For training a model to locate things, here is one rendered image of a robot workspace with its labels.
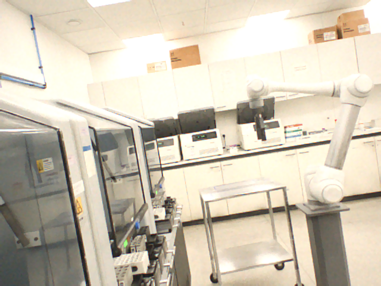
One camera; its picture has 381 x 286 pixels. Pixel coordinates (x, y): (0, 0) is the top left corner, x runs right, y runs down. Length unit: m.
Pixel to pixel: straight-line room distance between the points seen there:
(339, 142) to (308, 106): 3.22
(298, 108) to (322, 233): 3.15
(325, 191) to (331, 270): 0.61
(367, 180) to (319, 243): 2.72
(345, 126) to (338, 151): 0.15
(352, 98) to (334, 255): 0.98
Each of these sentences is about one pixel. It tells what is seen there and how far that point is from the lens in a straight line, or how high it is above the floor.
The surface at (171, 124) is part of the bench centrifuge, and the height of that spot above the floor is 1.43.
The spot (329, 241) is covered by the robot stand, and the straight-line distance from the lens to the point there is 2.27.
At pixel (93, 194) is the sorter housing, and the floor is 1.20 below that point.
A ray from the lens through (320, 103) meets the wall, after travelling 5.24.
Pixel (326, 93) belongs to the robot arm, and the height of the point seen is 1.42.
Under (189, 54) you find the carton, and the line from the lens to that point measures 4.70.
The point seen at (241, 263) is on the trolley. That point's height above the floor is 0.28.
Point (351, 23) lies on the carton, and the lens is 5.27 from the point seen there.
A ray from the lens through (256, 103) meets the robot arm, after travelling 2.06.
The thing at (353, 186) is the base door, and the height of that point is 0.20.
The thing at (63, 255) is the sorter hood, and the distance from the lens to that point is 0.79.
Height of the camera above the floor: 1.35
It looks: 3 degrees down
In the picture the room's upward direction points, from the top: 10 degrees counter-clockwise
